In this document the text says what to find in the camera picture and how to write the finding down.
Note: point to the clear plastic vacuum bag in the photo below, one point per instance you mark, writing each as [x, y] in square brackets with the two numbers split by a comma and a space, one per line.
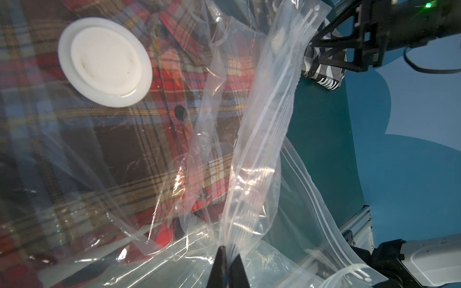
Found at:
[274, 216]

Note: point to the black white checkered shirt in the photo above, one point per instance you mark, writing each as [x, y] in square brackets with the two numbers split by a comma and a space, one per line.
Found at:
[330, 77]

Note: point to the aluminium mounting rail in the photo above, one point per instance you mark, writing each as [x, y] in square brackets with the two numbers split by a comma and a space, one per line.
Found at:
[358, 231]

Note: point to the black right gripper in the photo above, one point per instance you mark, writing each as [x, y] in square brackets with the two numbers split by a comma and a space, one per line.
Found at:
[383, 26]

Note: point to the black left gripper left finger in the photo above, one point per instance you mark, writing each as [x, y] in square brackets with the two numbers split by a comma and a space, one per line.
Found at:
[219, 273]

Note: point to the red plaid shirt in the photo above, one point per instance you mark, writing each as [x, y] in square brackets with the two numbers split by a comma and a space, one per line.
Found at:
[100, 197]

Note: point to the white round bag valve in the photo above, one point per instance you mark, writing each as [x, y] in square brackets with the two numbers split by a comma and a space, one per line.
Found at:
[105, 62]

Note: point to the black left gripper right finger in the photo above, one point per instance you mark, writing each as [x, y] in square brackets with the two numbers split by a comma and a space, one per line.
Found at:
[237, 274]

